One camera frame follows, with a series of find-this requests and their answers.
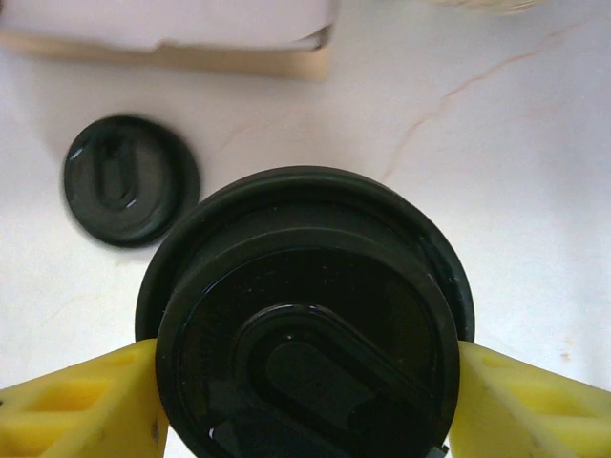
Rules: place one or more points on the black plastic cup lid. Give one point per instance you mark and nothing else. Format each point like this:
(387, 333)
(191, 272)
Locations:
(305, 286)
(131, 181)

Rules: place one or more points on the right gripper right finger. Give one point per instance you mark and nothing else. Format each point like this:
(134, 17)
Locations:
(534, 410)

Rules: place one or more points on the brown pulp cup carrier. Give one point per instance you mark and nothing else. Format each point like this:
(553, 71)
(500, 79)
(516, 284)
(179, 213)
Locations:
(477, 5)

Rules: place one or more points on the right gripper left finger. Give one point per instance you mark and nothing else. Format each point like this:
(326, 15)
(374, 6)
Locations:
(81, 410)

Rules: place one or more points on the cardboard napkin box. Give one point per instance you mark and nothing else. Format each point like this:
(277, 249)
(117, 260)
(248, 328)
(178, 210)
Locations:
(238, 62)

